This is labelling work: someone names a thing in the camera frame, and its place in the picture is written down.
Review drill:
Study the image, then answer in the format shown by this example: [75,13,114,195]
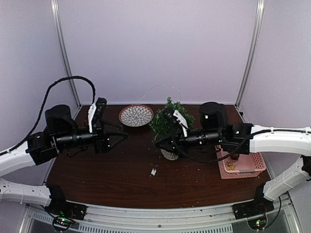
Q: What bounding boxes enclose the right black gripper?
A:
[155,126,223,160]

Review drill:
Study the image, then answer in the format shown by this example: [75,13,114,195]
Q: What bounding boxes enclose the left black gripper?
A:
[56,118,128,154]

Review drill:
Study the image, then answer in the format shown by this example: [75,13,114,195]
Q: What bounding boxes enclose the small green christmas tree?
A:
[150,97,195,161]

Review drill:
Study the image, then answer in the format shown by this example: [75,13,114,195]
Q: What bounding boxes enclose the fairy light wire string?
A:
[132,84,183,107]

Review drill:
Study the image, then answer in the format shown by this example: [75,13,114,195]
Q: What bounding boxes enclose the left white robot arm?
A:
[0,103,127,216]

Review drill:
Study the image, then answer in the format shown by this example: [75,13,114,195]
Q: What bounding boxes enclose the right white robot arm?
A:
[155,102,311,215]

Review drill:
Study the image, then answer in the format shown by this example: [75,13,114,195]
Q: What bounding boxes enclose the patterned ceramic plate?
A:
[119,104,154,127]

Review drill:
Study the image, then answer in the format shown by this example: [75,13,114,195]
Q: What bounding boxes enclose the gold star ornament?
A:
[225,162,237,172]

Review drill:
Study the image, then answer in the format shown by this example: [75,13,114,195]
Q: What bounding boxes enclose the red bauble ornament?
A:
[230,153,240,161]

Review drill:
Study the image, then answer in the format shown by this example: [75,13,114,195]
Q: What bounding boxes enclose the pink plastic basket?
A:
[218,153,266,180]

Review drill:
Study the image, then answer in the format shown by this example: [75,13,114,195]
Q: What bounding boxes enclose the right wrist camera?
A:
[163,108,189,137]

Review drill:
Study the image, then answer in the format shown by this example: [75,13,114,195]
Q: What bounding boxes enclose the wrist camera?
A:
[163,108,189,137]
[87,98,107,133]

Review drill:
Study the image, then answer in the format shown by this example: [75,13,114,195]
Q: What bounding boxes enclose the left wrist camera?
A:
[87,98,107,133]

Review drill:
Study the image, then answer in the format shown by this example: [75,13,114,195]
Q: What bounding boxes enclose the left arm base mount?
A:
[45,202,87,220]

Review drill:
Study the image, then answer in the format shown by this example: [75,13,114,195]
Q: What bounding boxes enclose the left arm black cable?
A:
[0,76,96,156]

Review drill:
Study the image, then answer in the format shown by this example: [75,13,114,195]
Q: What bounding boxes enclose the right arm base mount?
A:
[232,201,274,220]

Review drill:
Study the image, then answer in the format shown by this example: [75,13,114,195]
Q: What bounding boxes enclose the right aluminium frame post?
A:
[235,0,265,108]

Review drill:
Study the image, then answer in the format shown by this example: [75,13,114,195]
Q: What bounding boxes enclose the aluminium frame post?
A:
[235,0,265,108]
[51,0,81,108]

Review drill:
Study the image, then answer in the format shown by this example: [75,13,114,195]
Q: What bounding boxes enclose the left aluminium frame post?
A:
[51,0,81,108]

